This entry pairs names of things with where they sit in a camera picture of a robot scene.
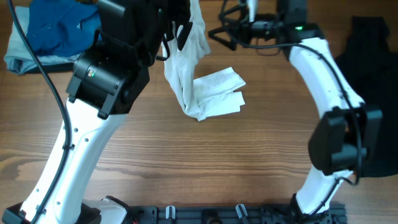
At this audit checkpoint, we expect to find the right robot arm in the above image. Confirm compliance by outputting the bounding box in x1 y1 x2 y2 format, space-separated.
208 1 382 223

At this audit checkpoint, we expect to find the right black cable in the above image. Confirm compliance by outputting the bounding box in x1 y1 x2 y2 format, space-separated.
217 0 364 215

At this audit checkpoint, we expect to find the black folded garment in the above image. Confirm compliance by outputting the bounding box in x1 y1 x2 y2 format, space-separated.
25 63 73 74

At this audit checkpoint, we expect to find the black t-shirt with logo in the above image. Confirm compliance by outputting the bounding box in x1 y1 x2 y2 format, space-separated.
335 16 397 177

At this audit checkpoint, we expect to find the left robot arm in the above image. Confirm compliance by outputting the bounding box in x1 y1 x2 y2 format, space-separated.
2 0 192 223

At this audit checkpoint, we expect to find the white t-shirt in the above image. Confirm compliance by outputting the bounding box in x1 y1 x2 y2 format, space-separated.
162 0 246 121

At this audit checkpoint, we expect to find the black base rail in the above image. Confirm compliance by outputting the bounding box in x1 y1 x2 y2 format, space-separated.
70 198 348 224

